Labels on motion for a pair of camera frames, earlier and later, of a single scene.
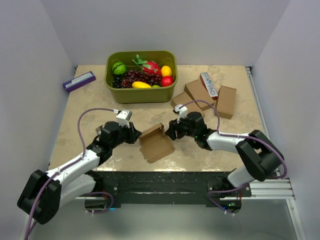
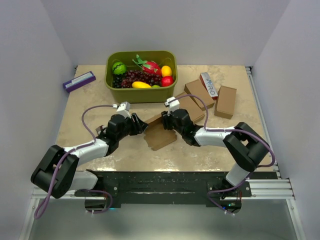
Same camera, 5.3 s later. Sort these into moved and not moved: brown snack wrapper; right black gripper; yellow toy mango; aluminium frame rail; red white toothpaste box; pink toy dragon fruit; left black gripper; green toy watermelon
Moved: left black gripper; right black gripper
Not moved: brown snack wrapper; green toy watermelon; red white toothpaste box; aluminium frame rail; yellow toy mango; pink toy dragon fruit
